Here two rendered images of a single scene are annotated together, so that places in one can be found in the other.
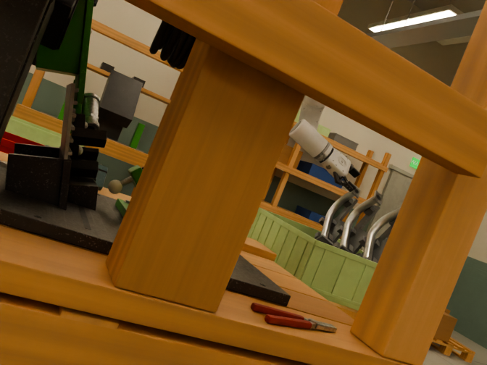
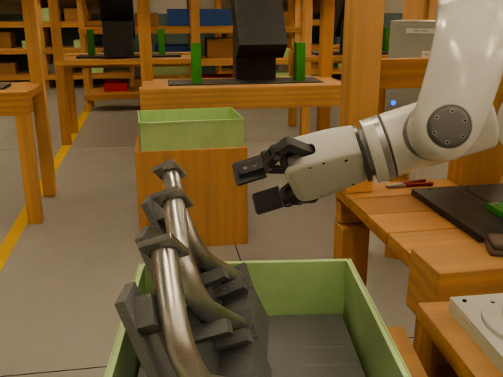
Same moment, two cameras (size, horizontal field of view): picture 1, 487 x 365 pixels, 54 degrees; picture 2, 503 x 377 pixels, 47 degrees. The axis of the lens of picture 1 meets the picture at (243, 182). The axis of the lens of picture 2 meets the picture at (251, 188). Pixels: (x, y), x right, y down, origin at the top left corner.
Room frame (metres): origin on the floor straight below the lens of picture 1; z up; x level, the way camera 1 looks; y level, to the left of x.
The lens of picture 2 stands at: (2.58, -0.22, 1.44)
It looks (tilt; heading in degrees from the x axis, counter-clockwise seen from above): 18 degrees down; 194
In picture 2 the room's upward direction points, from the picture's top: straight up
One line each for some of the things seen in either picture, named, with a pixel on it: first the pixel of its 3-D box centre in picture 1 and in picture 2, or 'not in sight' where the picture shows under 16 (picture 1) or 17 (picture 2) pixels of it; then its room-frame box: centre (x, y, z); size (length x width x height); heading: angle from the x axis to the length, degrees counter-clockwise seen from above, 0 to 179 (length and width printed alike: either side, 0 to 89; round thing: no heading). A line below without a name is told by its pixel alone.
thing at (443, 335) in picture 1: (421, 318); not in sight; (6.26, -2.83, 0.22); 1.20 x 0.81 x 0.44; 18
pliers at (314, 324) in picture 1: (298, 321); (408, 184); (0.73, -0.16, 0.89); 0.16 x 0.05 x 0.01; 122
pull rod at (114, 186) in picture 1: (125, 182); not in sight; (0.95, 0.22, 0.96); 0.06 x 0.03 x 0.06; 114
